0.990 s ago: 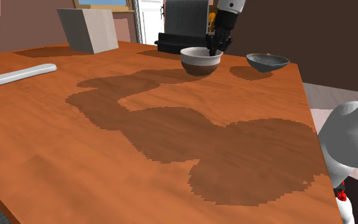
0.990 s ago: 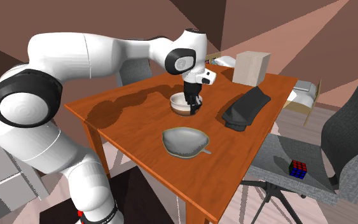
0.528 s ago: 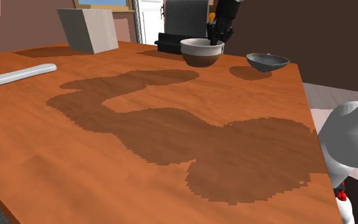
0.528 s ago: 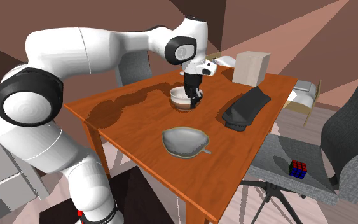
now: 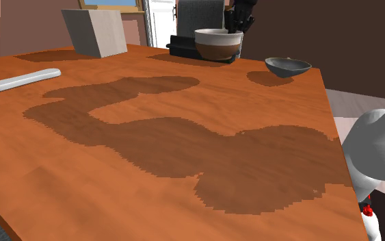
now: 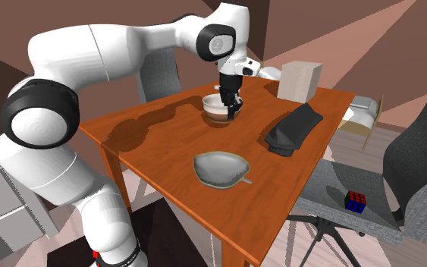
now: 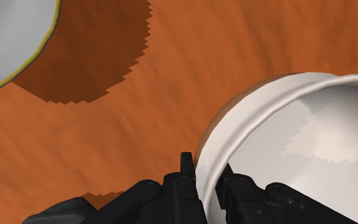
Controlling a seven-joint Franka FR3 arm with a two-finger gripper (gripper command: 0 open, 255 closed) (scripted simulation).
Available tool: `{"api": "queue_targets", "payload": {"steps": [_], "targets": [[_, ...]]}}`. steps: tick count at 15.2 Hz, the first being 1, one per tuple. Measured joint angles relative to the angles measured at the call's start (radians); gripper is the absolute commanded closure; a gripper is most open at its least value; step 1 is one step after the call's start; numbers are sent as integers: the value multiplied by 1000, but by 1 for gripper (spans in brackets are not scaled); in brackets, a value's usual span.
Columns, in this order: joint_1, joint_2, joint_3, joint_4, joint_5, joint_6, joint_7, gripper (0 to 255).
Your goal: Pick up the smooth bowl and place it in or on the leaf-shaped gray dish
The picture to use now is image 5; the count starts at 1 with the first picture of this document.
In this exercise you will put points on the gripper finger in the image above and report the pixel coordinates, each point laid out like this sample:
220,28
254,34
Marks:
245,22
229,20

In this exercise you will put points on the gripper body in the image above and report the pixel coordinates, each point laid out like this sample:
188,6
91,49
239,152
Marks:
245,6

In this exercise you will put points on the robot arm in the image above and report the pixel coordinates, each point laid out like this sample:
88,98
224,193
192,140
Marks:
375,150

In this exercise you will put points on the white and brown bowl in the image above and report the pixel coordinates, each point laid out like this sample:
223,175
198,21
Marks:
217,42

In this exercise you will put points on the grey bowl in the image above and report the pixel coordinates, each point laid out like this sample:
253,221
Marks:
287,66

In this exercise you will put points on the white door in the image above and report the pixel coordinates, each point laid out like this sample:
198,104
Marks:
162,23

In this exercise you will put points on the orange wooden table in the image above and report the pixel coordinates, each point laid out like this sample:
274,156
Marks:
165,100

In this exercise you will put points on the wooden framed window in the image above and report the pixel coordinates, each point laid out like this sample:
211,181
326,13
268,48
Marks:
112,3

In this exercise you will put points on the white tilted box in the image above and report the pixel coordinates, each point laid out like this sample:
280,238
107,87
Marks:
93,31

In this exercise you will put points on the white long flat remote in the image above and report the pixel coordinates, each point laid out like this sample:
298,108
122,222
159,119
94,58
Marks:
18,80

